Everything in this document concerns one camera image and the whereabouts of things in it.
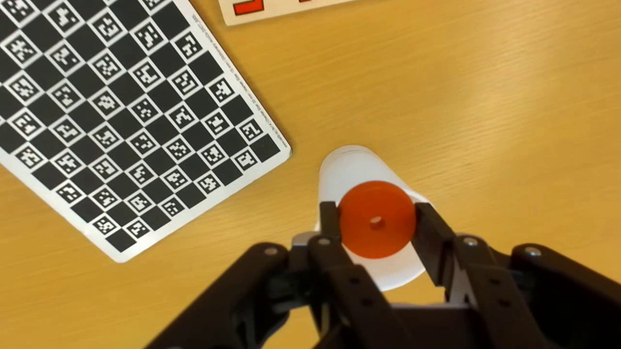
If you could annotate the white foam cup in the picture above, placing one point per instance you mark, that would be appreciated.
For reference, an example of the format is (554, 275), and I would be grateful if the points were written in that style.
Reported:
(352, 165)

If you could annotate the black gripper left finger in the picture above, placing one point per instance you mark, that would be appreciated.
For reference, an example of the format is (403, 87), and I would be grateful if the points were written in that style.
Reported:
(255, 295)

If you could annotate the black white calibration board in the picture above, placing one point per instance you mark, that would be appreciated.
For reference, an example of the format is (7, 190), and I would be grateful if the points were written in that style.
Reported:
(127, 116)

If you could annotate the orange disc front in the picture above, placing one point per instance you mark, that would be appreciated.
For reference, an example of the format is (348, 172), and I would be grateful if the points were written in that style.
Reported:
(377, 219)

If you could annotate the wooden number puzzle board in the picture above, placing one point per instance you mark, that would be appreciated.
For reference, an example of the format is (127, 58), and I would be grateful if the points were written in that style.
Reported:
(240, 11)

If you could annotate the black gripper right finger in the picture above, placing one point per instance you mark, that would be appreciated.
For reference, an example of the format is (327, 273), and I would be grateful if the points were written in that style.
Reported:
(533, 296)

